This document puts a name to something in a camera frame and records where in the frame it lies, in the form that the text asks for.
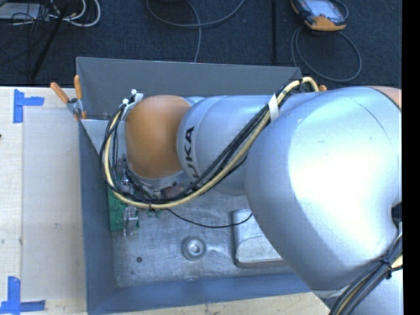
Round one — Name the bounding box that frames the dark green flat block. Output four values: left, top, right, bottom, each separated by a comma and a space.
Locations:
108, 187, 140, 232

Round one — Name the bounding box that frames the red-brown flat block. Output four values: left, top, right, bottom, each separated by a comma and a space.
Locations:
232, 208, 285, 269

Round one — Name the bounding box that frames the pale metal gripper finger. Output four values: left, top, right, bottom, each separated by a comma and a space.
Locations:
122, 206, 140, 237

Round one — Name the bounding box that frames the pale flat board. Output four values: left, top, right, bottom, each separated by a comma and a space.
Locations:
20, 105, 87, 302

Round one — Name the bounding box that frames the grey round metal knob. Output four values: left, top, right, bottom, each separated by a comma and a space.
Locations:
181, 236, 208, 262

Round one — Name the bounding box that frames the grey metal bin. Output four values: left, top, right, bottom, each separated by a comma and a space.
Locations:
75, 56, 329, 315

